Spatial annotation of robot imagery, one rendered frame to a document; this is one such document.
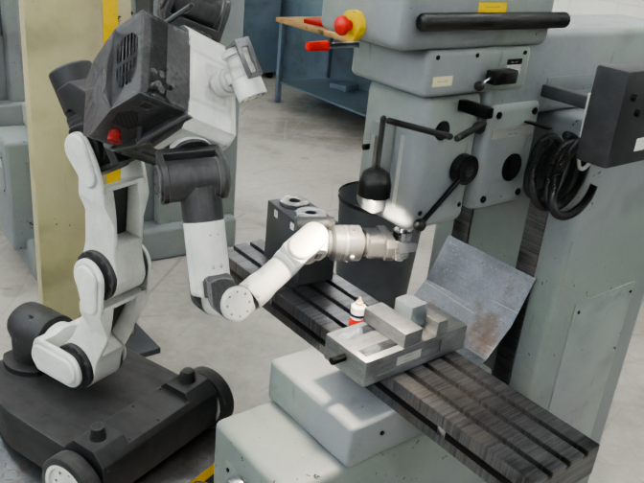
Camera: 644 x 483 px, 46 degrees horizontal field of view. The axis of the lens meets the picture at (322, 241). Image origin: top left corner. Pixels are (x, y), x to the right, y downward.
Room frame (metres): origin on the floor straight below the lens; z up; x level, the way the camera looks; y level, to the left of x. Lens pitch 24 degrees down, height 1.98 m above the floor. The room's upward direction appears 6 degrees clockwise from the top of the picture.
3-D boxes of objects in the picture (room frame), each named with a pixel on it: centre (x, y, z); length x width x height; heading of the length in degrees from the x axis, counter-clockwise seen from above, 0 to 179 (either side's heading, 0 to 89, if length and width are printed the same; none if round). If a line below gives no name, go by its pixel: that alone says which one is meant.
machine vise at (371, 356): (1.65, -0.21, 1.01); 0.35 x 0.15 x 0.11; 131
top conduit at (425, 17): (1.63, -0.32, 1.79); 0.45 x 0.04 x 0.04; 130
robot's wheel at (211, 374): (2.01, 0.32, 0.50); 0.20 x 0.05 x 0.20; 59
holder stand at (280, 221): (2.08, 0.07, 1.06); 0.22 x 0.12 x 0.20; 33
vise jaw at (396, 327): (1.63, -0.19, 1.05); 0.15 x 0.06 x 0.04; 41
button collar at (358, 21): (1.57, -0.02, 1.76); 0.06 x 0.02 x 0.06; 40
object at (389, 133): (1.65, -0.11, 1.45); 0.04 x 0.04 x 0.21; 40
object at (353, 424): (1.72, -0.19, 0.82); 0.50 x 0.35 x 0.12; 130
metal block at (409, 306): (1.67, -0.24, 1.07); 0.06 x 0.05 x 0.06; 41
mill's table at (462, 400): (1.76, -0.16, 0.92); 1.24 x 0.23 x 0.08; 40
